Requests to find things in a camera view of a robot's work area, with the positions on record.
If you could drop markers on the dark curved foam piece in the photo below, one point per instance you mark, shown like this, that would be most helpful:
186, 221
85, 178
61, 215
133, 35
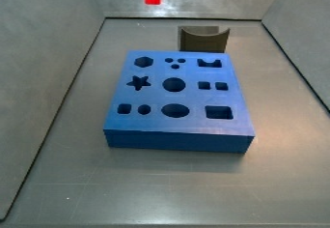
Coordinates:
202, 38

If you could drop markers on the blue shape-sorter block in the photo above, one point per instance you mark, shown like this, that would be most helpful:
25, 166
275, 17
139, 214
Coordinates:
177, 102

